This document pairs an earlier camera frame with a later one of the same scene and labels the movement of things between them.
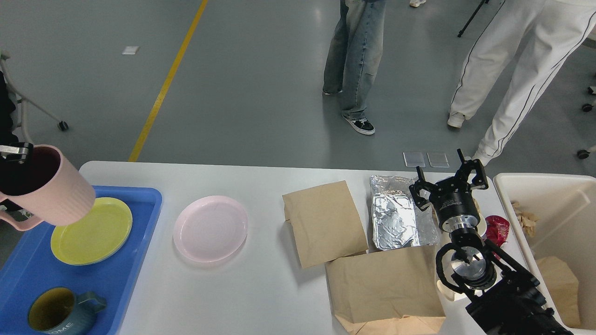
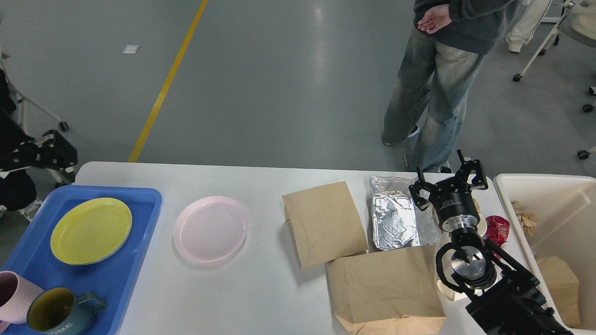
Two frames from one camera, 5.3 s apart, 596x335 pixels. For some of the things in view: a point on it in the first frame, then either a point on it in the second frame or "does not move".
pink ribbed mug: x=46 y=187 -> x=16 y=294
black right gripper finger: x=422 y=190 does not move
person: x=352 y=58 -> x=440 y=60
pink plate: x=210 y=229 does not move
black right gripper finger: x=479 y=180 does not move
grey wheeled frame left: x=62 y=125 does not move
